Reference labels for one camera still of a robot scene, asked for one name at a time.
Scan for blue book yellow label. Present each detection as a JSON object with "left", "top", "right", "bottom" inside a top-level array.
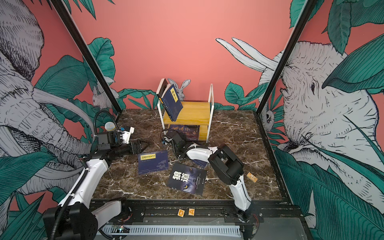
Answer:
[
  {"left": 138, "top": 150, "right": 169, "bottom": 175},
  {"left": 162, "top": 84, "right": 183, "bottom": 122},
  {"left": 192, "top": 160, "right": 208, "bottom": 169}
]

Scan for dark brown book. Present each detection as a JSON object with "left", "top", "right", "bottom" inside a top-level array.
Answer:
[{"left": 156, "top": 78, "right": 169, "bottom": 119}]

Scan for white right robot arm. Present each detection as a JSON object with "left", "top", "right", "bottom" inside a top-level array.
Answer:
[{"left": 161, "top": 129, "right": 252, "bottom": 212}]

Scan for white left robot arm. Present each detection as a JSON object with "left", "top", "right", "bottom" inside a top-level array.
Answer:
[{"left": 43, "top": 140, "right": 149, "bottom": 240}]

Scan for blue teal microphone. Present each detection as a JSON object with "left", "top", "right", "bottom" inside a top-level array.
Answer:
[{"left": 105, "top": 122, "right": 117, "bottom": 132}]

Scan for dark wolf cover book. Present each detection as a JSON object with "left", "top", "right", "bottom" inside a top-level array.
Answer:
[{"left": 166, "top": 163, "right": 207, "bottom": 196}]

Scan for white metal wooden shelf rack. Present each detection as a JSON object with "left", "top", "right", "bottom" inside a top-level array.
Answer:
[{"left": 158, "top": 84, "right": 215, "bottom": 143}]

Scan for orange tag A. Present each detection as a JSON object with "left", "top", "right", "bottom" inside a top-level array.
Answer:
[{"left": 188, "top": 209, "right": 195, "bottom": 216}]

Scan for orange tag G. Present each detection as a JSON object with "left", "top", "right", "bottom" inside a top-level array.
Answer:
[{"left": 178, "top": 209, "right": 185, "bottom": 217}]

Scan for small wooden block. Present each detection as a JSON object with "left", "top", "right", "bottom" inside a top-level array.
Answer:
[{"left": 247, "top": 172, "right": 258, "bottom": 183}]

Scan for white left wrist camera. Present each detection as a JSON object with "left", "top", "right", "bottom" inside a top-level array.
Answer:
[{"left": 120, "top": 127, "right": 135, "bottom": 144}]

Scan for black frame post left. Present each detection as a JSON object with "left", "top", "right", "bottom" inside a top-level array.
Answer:
[{"left": 51, "top": 0, "right": 122, "bottom": 115}]

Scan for black frame post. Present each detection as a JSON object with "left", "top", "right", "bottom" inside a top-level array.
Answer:
[
  {"left": 256, "top": 0, "right": 317, "bottom": 116},
  {"left": 51, "top": 0, "right": 122, "bottom": 115}
]

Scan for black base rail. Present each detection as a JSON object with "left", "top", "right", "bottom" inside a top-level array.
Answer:
[{"left": 120, "top": 198, "right": 305, "bottom": 225}]

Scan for white slotted cable duct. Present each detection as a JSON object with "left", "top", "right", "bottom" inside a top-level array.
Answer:
[{"left": 102, "top": 225, "right": 242, "bottom": 237}]

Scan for black frame post right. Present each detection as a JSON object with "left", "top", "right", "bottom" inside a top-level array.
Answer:
[{"left": 256, "top": 0, "right": 317, "bottom": 116}]

